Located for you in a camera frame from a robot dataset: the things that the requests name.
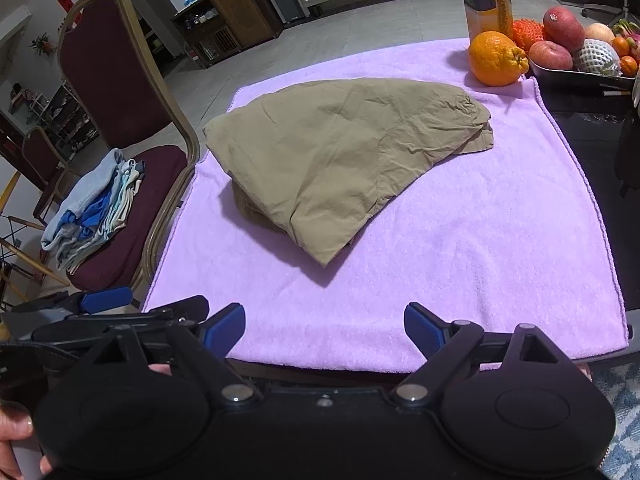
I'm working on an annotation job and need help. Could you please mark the small flowering plant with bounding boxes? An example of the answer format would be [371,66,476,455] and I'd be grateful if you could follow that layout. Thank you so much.
[30,32,56,58]

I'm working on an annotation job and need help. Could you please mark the purple towel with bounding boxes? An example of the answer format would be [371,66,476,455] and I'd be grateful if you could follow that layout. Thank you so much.
[142,37,630,376]

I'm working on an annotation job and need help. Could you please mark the stack of folded clothes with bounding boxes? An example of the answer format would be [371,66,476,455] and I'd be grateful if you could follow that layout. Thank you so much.
[40,147,147,272]

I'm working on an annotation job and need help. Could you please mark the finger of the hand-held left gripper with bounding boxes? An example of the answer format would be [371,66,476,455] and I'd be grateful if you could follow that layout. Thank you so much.
[50,287,133,317]
[107,296,210,328]

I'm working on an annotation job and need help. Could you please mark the wooden folding rack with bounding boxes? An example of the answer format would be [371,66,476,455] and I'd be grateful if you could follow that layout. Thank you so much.
[0,172,71,311]

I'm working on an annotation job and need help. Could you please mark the person's left hand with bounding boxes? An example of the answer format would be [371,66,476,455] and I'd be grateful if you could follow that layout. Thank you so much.
[0,402,36,480]

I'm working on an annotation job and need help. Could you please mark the red wall banner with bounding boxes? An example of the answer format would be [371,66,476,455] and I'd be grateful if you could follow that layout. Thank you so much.
[57,0,83,26]

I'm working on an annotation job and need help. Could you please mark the fruit in white foam net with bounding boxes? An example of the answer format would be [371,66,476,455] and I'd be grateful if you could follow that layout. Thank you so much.
[572,39,622,75]

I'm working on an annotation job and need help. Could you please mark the wooden cabinet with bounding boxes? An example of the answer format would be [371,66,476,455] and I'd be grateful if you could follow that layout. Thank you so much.
[172,0,283,68]

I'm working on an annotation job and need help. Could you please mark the large orange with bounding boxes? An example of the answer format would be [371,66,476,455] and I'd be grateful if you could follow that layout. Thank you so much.
[468,31,530,87]

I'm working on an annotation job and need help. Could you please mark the dragon fruit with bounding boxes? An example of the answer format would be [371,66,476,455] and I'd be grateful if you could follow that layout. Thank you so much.
[612,17,640,61]

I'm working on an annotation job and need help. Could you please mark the red apple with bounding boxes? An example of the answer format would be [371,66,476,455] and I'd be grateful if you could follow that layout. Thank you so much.
[542,6,586,53]
[528,40,574,72]

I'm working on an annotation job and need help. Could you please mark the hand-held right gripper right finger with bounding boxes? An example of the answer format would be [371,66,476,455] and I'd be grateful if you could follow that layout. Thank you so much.
[392,302,576,407]

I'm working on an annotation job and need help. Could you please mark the khaki pants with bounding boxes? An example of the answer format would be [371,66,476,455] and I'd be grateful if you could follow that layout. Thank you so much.
[202,77,495,268]

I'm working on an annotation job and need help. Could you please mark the fruit in red mesh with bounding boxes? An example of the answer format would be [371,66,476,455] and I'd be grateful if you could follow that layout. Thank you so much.
[511,17,546,53]

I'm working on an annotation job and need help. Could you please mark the maroon chair with gold frame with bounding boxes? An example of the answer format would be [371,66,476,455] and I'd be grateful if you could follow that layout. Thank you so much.
[56,0,202,293]

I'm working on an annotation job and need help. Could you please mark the blue patterned rug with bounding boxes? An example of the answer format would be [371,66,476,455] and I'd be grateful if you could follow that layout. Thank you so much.
[585,360,640,480]

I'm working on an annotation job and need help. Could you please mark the cluttered storage rack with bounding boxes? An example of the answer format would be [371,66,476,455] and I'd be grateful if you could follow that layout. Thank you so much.
[35,82,98,153]

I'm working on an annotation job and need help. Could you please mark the orange juice bottle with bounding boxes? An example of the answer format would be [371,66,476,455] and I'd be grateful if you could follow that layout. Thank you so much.
[457,0,515,47]

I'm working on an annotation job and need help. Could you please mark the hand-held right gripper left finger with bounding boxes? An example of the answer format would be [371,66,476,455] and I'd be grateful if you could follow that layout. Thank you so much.
[89,302,264,407]

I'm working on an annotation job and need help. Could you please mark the dark fruit tray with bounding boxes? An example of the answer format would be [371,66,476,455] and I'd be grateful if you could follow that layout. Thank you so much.
[527,57,638,92]

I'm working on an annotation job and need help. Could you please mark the pale apple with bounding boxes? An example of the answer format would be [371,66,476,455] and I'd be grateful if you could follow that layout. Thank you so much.
[584,22,616,46]

